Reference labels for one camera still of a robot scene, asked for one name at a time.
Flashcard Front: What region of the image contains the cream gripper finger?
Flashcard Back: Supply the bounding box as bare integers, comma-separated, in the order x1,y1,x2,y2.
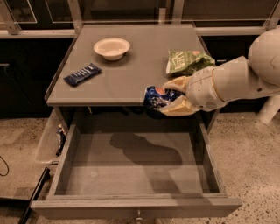
159,95,200,116
163,76,191,93

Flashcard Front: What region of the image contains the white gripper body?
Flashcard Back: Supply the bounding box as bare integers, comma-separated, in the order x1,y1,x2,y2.
185,66,226,112

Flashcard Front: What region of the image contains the blue pepsi can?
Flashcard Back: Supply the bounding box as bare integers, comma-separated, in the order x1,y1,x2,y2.
143,86,185,110

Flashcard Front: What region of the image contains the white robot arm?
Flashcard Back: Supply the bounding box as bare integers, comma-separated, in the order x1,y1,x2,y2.
160,28,280,123

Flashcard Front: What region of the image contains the grey cabinet counter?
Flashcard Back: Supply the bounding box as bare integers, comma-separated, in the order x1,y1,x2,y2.
45,24,207,109

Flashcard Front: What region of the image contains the open grey top drawer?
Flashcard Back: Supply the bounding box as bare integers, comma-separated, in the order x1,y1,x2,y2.
31,111,242,220

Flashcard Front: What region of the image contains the metal drawer knob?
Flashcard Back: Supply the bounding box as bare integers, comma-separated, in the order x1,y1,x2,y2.
135,210,144,224

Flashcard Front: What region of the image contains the green chip bag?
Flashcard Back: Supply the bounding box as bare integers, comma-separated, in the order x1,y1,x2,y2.
166,51,215,76

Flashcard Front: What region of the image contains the white paper bowl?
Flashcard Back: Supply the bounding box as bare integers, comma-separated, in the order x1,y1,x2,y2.
94,38,130,61

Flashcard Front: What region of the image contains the blue snack bar wrapper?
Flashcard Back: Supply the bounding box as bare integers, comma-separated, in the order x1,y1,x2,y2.
64,63,102,87

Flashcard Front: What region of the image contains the black pole on floor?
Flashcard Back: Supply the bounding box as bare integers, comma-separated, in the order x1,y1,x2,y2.
18,167,50,224

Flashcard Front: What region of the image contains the metal window frame rail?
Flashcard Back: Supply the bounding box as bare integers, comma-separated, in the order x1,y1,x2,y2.
0,0,280,36

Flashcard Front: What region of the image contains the black cable on floor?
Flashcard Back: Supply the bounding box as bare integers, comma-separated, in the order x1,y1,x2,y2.
0,155,10,177

